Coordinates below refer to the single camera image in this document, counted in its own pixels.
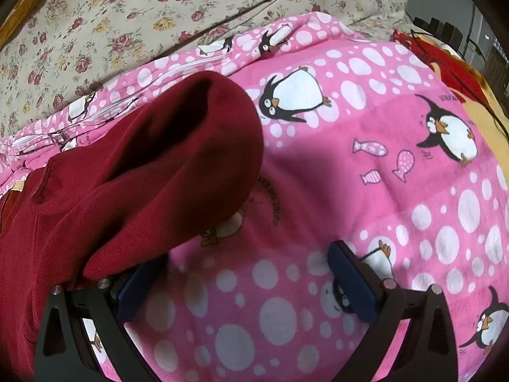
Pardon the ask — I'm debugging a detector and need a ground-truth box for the floral bed sheet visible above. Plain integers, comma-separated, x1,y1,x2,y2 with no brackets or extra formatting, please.
0,0,410,140

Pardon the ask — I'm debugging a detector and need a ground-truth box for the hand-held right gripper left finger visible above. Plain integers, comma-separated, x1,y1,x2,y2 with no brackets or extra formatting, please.
34,257,168,382

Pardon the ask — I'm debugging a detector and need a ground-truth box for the dark red garment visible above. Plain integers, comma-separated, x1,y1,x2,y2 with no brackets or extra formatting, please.
0,72,264,371

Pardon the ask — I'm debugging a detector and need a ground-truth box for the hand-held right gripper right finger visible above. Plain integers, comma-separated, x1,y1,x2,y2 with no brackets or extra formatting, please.
327,241,460,382

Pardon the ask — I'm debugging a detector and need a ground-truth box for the red and yellow blanket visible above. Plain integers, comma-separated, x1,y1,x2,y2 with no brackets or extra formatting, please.
392,28,509,160

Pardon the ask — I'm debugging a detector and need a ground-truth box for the pink penguin print blanket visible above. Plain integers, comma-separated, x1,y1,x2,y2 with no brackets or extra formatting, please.
0,12,509,382

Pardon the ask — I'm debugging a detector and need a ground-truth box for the dark furniture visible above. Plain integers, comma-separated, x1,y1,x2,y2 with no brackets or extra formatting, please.
414,6,509,102

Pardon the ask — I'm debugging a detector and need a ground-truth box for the orange bordered checked cushion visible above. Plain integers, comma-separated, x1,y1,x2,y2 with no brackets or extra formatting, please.
0,0,56,42

